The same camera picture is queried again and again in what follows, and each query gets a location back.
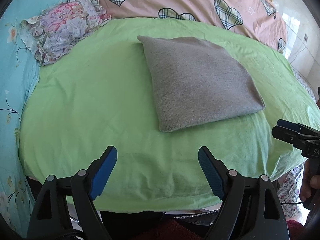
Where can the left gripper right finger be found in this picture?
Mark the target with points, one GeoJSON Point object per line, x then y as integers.
{"type": "Point", "coordinates": [250, 206]}

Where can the pink heart-pattern quilt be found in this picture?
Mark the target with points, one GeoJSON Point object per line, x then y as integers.
{"type": "Point", "coordinates": [256, 19]}

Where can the beige knit sweater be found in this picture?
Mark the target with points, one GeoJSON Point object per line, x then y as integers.
{"type": "Point", "coordinates": [196, 82]}

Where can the purple floral pillow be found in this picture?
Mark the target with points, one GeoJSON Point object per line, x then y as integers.
{"type": "Point", "coordinates": [59, 28]}

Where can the light blue floral blanket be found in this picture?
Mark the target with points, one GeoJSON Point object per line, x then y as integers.
{"type": "Point", "coordinates": [19, 76]}

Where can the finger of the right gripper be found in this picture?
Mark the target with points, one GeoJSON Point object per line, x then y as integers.
{"type": "Point", "coordinates": [289, 125]}
{"type": "Point", "coordinates": [287, 135]}

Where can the person's right hand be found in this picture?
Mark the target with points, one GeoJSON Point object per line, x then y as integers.
{"type": "Point", "coordinates": [305, 190]}

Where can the green bed sheet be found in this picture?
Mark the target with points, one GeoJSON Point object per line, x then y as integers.
{"type": "Point", "coordinates": [100, 94]}

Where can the white wall socket with cable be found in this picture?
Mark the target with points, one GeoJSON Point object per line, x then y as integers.
{"type": "Point", "coordinates": [295, 46]}

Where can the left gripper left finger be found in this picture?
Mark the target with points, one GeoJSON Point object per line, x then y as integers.
{"type": "Point", "coordinates": [50, 218]}

